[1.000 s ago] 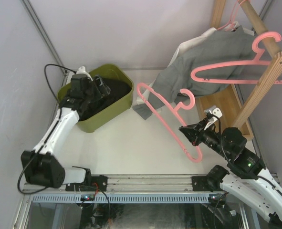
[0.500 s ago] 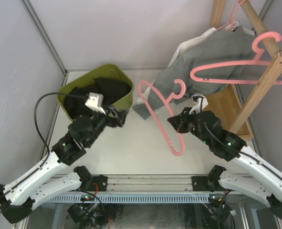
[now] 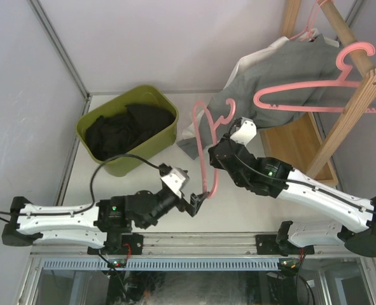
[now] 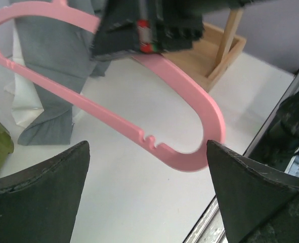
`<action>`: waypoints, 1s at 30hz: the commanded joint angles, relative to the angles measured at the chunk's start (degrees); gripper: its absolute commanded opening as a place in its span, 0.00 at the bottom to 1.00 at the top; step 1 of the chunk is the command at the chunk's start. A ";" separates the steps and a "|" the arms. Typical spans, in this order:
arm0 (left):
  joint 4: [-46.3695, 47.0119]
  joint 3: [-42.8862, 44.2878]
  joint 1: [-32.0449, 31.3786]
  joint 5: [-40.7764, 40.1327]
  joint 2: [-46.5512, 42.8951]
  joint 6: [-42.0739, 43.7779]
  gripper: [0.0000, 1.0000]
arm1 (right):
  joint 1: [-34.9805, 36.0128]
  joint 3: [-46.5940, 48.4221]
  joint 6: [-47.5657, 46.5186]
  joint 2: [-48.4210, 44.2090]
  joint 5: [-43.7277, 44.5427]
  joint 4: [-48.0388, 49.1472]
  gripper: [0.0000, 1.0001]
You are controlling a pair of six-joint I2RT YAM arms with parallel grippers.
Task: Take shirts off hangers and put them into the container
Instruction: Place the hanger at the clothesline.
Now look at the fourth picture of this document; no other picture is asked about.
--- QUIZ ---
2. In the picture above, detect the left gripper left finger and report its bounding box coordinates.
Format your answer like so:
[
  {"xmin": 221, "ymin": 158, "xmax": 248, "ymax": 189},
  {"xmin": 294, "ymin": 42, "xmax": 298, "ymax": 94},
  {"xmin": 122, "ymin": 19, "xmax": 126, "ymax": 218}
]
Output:
[{"xmin": 0, "ymin": 141, "xmax": 90, "ymax": 243}]

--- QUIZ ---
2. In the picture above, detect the grey shirt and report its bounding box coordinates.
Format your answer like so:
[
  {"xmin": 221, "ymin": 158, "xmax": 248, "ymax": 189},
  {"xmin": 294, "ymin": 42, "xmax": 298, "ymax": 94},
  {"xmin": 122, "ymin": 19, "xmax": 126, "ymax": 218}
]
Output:
[{"xmin": 9, "ymin": 0, "xmax": 111, "ymax": 146}]

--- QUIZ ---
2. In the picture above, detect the wooden clothes rack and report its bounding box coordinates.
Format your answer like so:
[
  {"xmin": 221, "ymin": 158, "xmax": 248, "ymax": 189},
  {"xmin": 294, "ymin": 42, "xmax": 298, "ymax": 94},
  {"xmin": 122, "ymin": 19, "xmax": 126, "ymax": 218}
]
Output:
[{"xmin": 164, "ymin": 9, "xmax": 246, "ymax": 92}]

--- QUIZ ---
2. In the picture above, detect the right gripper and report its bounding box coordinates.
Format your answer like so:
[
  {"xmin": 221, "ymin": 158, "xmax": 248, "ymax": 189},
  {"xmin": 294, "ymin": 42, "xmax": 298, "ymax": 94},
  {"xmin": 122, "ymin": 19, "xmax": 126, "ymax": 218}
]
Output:
[{"xmin": 91, "ymin": 0, "xmax": 205, "ymax": 61}]

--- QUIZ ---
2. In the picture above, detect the white shirt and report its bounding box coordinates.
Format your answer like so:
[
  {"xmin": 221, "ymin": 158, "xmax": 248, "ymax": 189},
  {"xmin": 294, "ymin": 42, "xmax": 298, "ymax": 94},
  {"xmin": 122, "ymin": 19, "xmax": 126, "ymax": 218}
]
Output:
[{"xmin": 4, "ymin": 24, "xmax": 46, "ymax": 129}]

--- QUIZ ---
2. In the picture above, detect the aluminium frame rail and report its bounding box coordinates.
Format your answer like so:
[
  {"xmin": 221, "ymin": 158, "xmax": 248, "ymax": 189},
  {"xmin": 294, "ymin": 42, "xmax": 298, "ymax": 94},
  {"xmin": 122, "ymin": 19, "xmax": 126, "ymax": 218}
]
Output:
[{"xmin": 183, "ymin": 196, "xmax": 228, "ymax": 243}]

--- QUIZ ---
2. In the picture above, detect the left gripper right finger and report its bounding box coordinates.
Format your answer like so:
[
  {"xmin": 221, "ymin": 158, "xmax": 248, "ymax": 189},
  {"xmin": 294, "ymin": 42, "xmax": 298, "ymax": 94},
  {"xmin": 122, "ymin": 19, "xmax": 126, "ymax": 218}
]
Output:
[{"xmin": 207, "ymin": 140, "xmax": 299, "ymax": 242}]

